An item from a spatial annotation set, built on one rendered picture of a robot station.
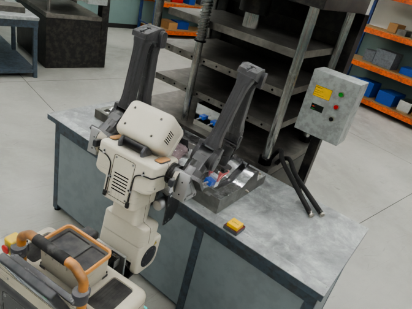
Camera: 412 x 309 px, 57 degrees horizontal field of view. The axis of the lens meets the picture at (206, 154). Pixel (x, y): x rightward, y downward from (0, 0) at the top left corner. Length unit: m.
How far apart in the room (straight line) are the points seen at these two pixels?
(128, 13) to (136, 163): 8.49
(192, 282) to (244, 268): 0.41
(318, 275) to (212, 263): 0.57
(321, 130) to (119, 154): 1.44
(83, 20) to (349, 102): 4.57
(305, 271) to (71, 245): 1.00
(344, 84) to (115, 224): 1.52
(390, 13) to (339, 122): 6.32
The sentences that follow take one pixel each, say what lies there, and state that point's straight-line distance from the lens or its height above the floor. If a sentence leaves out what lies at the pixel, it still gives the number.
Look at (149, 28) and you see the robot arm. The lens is 1.65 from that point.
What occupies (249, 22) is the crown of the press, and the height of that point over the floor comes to 1.58.
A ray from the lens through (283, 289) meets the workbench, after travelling 1.89.
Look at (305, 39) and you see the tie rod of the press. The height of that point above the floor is 1.63.
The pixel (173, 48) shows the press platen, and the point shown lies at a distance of 2.96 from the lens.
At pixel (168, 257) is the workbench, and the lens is 2.29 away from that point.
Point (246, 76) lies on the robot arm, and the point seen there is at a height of 1.57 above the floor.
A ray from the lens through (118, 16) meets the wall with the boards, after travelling 9.65.
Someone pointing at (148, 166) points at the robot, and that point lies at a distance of 1.36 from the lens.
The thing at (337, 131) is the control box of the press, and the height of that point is 1.16.
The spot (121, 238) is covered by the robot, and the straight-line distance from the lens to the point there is 1.67.
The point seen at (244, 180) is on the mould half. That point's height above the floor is 0.90.
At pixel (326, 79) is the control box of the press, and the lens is 2.43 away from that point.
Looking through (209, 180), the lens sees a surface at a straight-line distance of 1.85.
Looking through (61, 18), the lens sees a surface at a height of 0.72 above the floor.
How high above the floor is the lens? 1.92
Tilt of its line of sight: 27 degrees down
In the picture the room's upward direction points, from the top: 14 degrees clockwise
